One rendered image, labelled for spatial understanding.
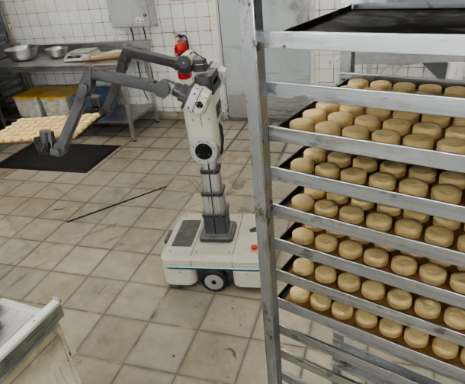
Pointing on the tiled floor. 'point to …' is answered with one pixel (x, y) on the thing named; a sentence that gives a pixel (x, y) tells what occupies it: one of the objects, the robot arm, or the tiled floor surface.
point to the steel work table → (126, 113)
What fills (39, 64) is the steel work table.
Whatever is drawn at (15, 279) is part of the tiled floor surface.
